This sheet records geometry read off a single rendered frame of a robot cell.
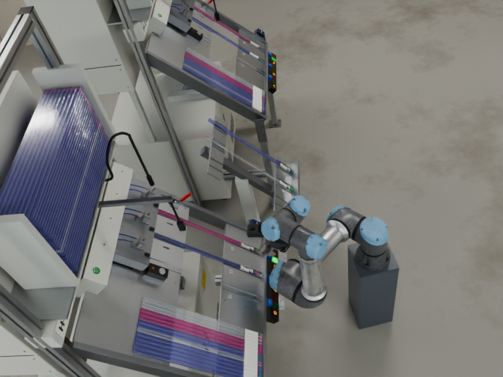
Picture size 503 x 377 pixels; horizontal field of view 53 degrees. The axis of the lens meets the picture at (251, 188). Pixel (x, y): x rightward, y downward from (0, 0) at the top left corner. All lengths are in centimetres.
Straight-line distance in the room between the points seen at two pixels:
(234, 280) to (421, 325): 117
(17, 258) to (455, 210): 251
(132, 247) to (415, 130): 240
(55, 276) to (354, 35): 355
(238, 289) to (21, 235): 98
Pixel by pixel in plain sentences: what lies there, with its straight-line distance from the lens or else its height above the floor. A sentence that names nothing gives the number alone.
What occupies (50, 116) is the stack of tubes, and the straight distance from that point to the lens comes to 165.
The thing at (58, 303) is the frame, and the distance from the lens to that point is 155.
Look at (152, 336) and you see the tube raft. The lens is 179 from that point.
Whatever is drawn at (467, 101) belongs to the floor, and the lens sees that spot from 396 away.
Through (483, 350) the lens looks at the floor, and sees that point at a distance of 287.
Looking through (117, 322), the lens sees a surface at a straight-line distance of 177.
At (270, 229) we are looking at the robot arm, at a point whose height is 122.
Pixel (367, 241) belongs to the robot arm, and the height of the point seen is 75.
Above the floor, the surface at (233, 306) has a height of 81.
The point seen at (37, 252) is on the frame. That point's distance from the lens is 143.
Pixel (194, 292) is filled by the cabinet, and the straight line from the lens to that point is 232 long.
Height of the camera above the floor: 259
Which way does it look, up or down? 50 degrees down
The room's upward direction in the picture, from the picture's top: 14 degrees counter-clockwise
